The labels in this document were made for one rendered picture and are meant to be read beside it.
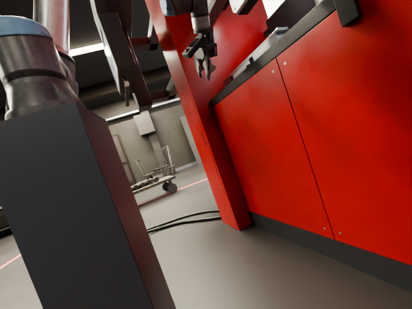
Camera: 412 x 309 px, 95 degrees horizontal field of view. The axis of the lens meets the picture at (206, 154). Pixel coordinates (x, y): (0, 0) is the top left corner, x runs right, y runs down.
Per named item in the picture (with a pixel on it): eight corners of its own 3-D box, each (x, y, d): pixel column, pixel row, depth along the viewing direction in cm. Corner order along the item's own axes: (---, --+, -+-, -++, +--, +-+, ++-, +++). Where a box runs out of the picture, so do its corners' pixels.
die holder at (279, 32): (227, 94, 125) (222, 81, 124) (235, 92, 127) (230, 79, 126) (284, 49, 78) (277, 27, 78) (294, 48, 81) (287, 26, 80)
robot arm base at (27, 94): (-15, 127, 35) (-36, 76, 35) (40, 137, 50) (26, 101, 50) (71, 105, 38) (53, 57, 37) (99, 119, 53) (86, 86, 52)
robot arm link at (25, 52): (-16, 74, 36) (-43, 4, 35) (22, 99, 48) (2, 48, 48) (58, 65, 40) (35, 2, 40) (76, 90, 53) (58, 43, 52)
